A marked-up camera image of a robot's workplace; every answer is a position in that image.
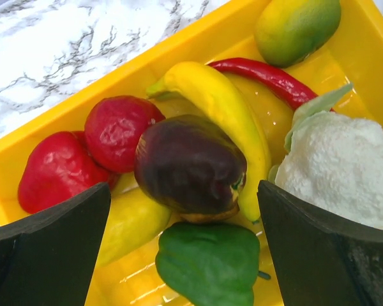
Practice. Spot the yellow plastic tray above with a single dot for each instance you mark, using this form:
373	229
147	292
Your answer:
354	54

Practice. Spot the yellow banana toy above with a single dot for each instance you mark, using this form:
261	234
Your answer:
217	97

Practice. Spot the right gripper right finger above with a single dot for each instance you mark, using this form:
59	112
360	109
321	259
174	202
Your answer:
320	258

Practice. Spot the red chili pepper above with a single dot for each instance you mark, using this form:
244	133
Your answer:
290	90

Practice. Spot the white cauliflower toy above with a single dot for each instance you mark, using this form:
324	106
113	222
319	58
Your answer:
333	161

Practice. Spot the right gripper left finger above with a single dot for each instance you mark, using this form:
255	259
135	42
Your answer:
48	258

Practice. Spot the red bell pepper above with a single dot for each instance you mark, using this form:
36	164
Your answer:
58	168

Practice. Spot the green bell pepper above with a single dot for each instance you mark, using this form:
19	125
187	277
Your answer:
211	264

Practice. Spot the yellow lemon toy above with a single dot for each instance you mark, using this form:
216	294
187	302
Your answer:
134	219

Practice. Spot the dark purple mangosteen toy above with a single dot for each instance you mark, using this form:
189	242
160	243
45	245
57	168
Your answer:
190	165

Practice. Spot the red tomato toy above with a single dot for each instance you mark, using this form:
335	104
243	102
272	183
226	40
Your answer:
113	129

